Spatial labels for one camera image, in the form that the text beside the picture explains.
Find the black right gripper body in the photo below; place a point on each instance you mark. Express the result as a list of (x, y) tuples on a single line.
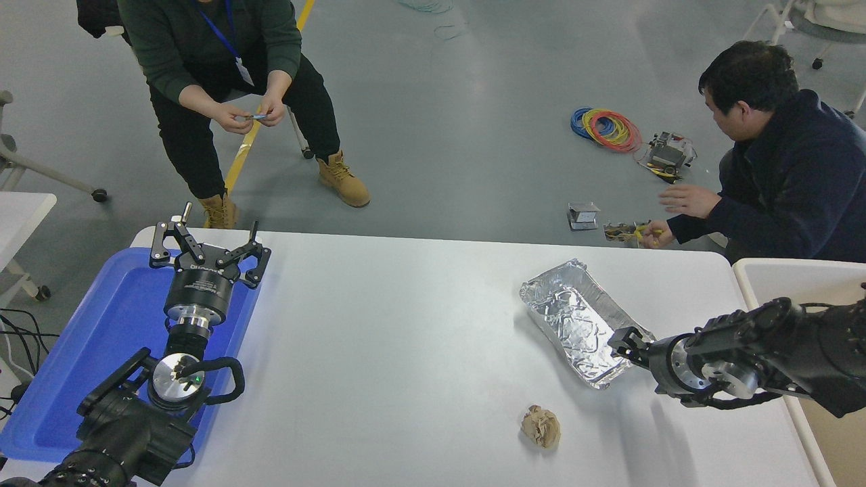
[(659, 365)]

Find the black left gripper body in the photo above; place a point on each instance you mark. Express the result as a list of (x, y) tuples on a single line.
[(199, 291)]

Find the rectangular foil tray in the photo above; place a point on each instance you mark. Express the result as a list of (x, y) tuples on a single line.
[(575, 318)]

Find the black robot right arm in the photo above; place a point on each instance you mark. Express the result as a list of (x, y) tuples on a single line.
[(798, 345)]

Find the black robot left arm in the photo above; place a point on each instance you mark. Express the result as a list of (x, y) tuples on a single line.
[(115, 433)]

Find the crouching person's left hand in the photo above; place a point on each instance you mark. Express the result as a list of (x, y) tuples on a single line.
[(659, 235)]

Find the seated person's right hand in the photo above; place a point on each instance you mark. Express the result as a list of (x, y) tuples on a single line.
[(233, 116)]

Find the crouching person's right hand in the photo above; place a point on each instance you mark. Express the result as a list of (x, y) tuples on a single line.
[(690, 201)]

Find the seated person's left hand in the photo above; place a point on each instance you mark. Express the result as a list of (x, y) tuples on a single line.
[(274, 108)]

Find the blue plastic tray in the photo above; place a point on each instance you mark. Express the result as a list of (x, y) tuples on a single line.
[(101, 318)]

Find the crumpled tan paper ball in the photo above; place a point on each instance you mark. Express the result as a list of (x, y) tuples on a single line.
[(541, 427)]

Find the grey wheeled chair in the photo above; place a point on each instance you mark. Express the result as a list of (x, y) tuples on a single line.
[(47, 177), (308, 153)]

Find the small metal box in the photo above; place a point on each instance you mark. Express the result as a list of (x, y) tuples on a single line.
[(583, 216)]

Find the large pale bin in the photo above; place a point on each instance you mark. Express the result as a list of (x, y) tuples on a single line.
[(778, 281)]

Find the white side table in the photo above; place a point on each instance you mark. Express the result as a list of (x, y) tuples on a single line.
[(20, 213)]

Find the seated person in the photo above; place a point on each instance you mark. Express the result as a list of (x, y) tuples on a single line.
[(203, 40)]

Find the crouching person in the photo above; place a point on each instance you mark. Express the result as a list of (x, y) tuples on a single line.
[(798, 176)]

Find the white wheeled chair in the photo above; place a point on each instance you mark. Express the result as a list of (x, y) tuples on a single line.
[(778, 20)]

